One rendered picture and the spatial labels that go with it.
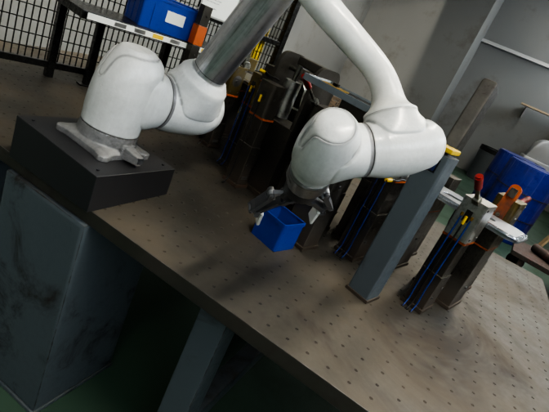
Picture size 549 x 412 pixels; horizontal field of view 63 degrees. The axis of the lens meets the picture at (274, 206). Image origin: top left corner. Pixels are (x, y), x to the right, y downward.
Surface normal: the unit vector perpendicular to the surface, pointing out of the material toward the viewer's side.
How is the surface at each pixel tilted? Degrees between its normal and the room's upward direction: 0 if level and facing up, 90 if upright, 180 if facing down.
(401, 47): 90
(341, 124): 46
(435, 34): 90
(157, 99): 83
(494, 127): 90
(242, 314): 0
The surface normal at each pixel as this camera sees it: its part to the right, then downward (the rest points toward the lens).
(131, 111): 0.51, 0.55
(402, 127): 0.18, -0.27
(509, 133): -0.44, 0.17
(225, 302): 0.38, -0.85
